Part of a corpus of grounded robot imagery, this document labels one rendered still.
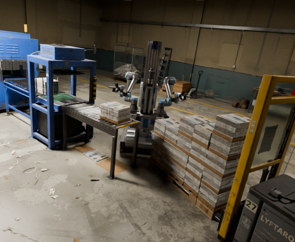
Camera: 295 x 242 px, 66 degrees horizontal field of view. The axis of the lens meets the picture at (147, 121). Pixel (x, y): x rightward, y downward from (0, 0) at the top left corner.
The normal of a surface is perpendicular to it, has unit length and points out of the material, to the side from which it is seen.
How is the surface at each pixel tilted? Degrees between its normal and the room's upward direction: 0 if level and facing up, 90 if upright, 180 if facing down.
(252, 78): 90
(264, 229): 90
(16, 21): 90
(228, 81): 90
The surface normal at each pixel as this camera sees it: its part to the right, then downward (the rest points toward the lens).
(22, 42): 0.78, 0.29
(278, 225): -0.84, 0.08
